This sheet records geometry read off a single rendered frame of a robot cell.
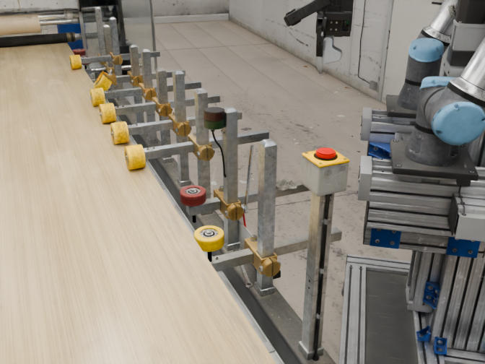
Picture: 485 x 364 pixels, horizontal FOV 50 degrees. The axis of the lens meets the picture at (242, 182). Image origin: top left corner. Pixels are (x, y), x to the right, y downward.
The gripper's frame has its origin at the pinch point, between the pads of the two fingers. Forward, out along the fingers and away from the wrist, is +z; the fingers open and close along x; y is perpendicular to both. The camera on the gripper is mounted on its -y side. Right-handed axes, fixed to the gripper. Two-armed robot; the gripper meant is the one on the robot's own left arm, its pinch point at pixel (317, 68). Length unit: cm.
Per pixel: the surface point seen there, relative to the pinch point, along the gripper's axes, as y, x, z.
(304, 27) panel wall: -65, 589, 89
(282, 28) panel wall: -104, 657, 103
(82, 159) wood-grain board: -82, 21, 42
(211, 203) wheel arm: -31, 7, 46
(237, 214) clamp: -22, 5, 47
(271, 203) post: -9.0, -12.8, 32.5
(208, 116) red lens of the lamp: -29.8, 3.0, 15.8
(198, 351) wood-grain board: -15, -58, 42
